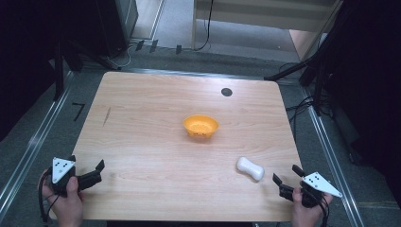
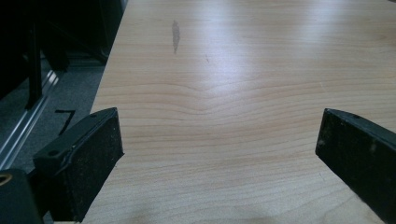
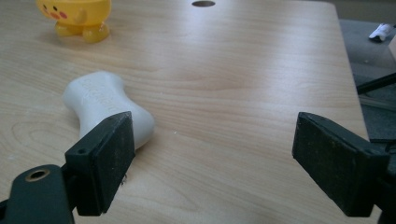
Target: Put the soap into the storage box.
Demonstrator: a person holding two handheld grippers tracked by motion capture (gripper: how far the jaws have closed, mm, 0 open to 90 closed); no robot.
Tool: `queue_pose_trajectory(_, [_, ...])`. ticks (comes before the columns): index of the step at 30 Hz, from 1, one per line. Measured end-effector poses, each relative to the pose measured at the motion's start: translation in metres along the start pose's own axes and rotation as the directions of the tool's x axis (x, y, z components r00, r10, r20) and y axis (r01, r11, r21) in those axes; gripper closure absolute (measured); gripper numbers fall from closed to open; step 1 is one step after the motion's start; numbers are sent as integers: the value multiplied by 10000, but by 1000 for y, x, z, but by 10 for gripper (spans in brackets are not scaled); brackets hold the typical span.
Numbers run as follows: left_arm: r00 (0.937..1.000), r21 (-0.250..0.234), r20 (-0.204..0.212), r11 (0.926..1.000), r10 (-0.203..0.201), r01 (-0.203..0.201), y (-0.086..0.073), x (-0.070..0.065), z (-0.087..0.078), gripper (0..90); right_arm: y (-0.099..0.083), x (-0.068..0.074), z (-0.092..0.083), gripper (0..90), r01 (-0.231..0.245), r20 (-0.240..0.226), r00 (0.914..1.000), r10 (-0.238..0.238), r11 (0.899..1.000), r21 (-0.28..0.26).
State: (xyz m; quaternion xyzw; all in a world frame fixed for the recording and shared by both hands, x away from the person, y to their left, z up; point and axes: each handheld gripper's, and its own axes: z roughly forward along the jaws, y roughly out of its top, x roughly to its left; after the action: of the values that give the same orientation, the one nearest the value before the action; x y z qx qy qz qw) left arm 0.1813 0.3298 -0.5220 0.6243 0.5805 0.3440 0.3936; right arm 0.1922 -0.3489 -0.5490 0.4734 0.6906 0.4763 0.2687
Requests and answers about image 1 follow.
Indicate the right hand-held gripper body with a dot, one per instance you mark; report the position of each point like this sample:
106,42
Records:
320,184

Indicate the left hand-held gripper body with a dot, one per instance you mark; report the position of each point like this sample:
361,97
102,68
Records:
61,168

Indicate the person's right hand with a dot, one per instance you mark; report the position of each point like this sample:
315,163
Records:
304,217

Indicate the person's left hand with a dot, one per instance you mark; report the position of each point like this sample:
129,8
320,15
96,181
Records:
67,208

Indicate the white bone-shaped soap bar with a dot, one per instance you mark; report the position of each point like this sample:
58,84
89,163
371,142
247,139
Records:
250,168

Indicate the black metal stand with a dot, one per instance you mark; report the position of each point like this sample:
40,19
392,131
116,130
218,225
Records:
318,78
59,72

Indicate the orange plastic bowl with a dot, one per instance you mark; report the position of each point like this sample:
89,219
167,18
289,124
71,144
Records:
200,126

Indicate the black round table grommet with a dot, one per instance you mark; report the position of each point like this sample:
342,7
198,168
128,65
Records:
226,92

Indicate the black cabinet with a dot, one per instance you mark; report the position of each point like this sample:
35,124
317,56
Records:
116,25

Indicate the white shelf unit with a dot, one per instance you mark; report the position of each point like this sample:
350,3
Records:
252,19

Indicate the metal floor rail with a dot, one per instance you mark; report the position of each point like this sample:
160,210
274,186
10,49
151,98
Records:
31,148
331,151

